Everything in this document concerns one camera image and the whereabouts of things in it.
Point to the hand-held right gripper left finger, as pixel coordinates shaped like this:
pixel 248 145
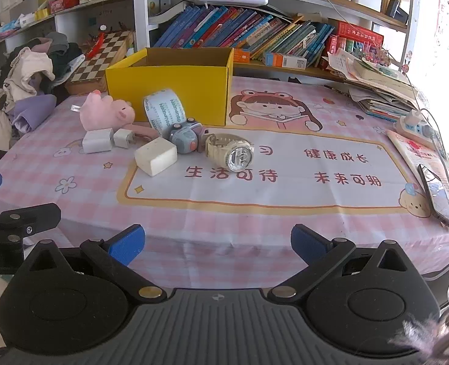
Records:
pixel 127 244

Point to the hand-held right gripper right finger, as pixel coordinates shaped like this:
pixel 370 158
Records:
pixel 307 241

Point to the large cream power adapter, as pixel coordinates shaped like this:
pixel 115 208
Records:
pixel 156 156

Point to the white charger block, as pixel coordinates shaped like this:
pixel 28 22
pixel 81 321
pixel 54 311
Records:
pixel 97 141

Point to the cream wrist watch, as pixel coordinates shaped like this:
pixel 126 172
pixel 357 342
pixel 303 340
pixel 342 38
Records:
pixel 239 157

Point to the pink oblong case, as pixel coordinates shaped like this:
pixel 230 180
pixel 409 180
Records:
pixel 145 131

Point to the grey blue toy car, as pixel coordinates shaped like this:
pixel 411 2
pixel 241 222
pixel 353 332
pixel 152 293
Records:
pixel 182 139

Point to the pink plush toy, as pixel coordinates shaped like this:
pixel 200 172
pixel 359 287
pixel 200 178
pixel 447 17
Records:
pixel 106 112

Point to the yellow cardboard box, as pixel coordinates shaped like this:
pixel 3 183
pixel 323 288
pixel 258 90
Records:
pixel 171 91

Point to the purple garment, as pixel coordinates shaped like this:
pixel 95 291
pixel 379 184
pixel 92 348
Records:
pixel 32 112

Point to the small white charger plug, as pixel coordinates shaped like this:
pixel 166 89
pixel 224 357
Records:
pixel 122 138

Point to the cream garment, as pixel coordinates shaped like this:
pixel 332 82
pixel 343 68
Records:
pixel 30 68

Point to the pink booklet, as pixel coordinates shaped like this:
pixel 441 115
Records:
pixel 410 152

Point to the black smartphone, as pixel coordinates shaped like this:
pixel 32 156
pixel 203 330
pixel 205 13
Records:
pixel 437 197

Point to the white printed tape roll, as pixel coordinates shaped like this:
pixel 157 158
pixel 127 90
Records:
pixel 171 109

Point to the purple fluffy pompom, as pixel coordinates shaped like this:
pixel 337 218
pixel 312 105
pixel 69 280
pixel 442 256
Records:
pixel 430 330

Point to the white power strip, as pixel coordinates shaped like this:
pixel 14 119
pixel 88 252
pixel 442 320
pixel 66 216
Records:
pixel 418 131

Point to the wooden chessboard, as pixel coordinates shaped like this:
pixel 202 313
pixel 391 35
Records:
pixel 102 57

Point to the red tassel charm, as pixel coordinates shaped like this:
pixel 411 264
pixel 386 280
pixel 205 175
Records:
pixel 97 45

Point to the stack of papers and books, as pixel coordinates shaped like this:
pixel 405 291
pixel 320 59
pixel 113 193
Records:
pixel 376 83

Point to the small orange white carton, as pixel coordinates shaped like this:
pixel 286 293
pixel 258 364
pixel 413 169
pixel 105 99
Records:
pixel 287 61

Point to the red gift boxes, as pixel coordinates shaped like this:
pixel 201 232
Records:
pixel 62 3

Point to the large orange white carton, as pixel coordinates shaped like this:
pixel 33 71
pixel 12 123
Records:
pixel 242 56

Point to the red book box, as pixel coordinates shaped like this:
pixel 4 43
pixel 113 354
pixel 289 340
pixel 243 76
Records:
pixel 359 35

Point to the white shelf unit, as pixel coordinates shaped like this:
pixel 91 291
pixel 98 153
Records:
pixel 140 19

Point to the row of colourful books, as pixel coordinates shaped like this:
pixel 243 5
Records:
pixel 228 26

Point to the white light bar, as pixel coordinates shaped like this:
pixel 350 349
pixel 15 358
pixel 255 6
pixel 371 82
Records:
pixel 232 0

